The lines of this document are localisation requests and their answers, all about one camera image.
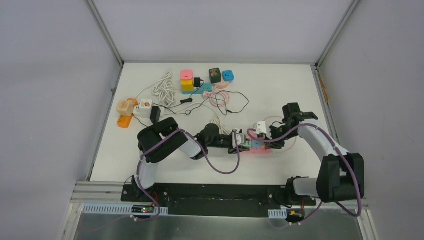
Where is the blue charger plug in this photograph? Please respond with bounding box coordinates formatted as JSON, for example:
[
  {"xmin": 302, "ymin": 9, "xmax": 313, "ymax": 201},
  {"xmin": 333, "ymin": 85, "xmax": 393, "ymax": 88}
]
[{"xmin": 251, "ymin": 140, "xmax": 263, "ymax": 149}]

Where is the green charger plug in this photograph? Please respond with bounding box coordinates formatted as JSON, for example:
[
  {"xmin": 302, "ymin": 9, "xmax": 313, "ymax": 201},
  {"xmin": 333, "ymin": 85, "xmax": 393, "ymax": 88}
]
[{"xmin": 242, "ymin": 140, "xmax": 252, "ymax": 149}]

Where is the pink triangular power strip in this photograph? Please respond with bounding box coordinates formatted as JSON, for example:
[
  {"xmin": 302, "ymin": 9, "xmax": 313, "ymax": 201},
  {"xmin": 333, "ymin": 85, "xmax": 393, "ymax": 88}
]
[{"xmin": 241, "ymin": 136, "xmax": 272, "ymax": 155}]

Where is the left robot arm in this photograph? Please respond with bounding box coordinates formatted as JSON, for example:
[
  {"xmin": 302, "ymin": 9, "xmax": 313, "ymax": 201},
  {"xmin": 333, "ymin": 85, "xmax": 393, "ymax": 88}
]
[{"xmin": 133, "ymin": 117, "xmax": 246, "ymax": 203}]

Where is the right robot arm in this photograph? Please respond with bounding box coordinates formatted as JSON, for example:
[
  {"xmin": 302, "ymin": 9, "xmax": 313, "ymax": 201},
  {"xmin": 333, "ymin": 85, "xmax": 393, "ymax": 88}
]
[{"xmin": 266, "ymin": 102, "xmax": 365, "ymax": 205}]

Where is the pink round socket base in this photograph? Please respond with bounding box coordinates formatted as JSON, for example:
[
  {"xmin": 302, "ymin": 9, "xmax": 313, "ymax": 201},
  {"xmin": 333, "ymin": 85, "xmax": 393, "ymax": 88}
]
[{"xmin": 213, "ymin": 81, "xmax": 230, "ymax": 90}]

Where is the small black plug adapter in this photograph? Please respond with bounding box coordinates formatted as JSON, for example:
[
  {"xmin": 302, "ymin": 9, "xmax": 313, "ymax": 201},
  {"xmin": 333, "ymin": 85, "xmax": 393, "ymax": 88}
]
[{"xmin": 193, "ymin": 77, "xmax": 205, "ymax": 88}]

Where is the teal power strip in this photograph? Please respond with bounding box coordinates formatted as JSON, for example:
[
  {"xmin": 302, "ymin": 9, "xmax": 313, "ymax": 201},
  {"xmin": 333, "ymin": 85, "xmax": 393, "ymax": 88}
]
[{"xmin": 182, "ymin": 82, "xmax": 214, "ymax": 95}]

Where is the blue cube adapter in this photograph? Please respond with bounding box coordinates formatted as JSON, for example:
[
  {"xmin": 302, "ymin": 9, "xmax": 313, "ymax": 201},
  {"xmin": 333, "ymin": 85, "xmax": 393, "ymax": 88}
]
[{"xmin": 221, "ymin": 70, "xmax": 235, "ymax": 82}]

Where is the yellow cube adapter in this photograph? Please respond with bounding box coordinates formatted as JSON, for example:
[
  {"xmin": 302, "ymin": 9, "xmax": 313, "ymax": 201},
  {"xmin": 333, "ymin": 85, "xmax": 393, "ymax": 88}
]
[{"xmin": 180, "ymin": 79, "xmax": 194, "ymax": 92}]

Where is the dark green cube adapter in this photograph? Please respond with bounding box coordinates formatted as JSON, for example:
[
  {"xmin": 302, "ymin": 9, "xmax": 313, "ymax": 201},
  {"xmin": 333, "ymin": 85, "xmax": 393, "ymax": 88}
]
[{"xmin": 208, "ymin": 67, "xmax": 222, "ymax": 84}]

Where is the black power adapter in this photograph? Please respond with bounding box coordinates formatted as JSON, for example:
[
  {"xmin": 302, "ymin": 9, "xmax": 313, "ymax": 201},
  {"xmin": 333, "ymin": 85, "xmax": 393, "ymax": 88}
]
[{"xmin": 149, "ymin": 105, "xmax": 162, "ymax": 124}]

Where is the pink cube adapter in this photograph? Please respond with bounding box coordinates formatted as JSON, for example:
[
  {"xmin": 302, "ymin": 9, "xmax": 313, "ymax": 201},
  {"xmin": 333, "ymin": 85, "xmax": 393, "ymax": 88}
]
[{"xmin": 179, "ymin": 69, "xmax": 194, "ymax": 81}]

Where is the white cube adapter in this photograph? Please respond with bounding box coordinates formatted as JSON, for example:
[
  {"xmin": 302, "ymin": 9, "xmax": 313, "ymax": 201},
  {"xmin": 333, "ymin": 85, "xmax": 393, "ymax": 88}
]
[{"xmin": 133, "ymin": 99, "xmax": 165, "ymax": 119}]

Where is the orange power strip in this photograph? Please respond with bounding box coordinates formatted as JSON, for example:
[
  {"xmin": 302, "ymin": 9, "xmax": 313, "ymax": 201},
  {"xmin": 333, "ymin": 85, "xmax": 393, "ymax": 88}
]
[{"xmin": 117, "ymin": 98, "xmax": 138, "ymax": 129}]

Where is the beige cube adapter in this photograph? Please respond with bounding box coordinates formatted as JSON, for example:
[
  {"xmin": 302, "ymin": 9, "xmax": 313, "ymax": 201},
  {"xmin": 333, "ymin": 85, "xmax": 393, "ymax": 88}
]
[{"xmin": 116, "ymin": 100, "xmax": 135, "ymax": 117}]

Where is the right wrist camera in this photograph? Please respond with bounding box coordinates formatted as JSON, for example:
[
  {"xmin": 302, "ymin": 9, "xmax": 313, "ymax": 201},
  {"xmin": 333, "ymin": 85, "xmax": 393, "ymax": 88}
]
[{"xmin": 253, "ymin": 121, "xmax": 269, "ymax": 136}]

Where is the thin pink charging cable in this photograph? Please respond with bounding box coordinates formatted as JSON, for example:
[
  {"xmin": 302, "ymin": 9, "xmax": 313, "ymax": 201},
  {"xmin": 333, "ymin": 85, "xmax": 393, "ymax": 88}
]
[{"xmin": 263, "ymin": 115, "xmax": 298, "ymax": 154}]

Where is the white coiled power cable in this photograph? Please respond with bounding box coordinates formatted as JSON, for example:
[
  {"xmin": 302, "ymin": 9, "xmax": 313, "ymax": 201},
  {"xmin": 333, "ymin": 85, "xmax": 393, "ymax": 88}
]
[{"xmin": 210, "ymin": 114, "xmax": 233, "ymax": 136}]

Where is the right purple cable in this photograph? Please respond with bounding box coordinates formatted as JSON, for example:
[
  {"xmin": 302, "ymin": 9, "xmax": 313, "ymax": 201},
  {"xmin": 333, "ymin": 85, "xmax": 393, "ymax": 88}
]
[{"xmin": 246, "ymin": 123, "xmax": 364, "ymax": 227}]

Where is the purple cable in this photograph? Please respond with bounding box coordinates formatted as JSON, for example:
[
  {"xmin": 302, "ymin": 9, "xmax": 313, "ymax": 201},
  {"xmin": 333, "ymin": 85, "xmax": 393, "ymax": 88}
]
[
  {"xmin": 246, "ymin": 123, "xmax": 364, "ymax": 227},
  {"xmin": 130, "ymin": 128, "xmax": 241, "ymax": 222}
]

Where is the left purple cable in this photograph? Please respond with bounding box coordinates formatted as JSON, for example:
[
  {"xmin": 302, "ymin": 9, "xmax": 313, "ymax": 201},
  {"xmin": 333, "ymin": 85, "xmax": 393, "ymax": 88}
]
[{"xmin": 130, "ymin": 128, "xmax": 241, "ymax": 222}]

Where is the pink coiled cable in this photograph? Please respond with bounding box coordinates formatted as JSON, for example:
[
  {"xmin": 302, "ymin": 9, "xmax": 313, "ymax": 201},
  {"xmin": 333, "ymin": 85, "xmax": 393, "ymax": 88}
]
[{"xmin": 202, "ymin": 90, "xmax": 233, "ymax": 108}]

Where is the black thin cable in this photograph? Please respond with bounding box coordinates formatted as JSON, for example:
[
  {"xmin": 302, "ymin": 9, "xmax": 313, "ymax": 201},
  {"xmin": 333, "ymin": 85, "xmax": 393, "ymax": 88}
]
[{"xmin": 132, "ymin": 82, "xmax": 250, "ymax": 128}]

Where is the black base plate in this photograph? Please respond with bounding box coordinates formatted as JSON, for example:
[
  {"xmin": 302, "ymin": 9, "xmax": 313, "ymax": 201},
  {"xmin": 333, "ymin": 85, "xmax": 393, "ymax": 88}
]
[{"xmin": 121, "ymin": 182, "xmax": 317, "ymax": 218}]

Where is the white bundled cable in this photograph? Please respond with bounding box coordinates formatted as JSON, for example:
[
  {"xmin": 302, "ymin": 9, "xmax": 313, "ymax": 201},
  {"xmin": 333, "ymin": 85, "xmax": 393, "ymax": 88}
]
[{"xmin": 135, "ymin": 68, "xmax": 178, "ymax": 108}]

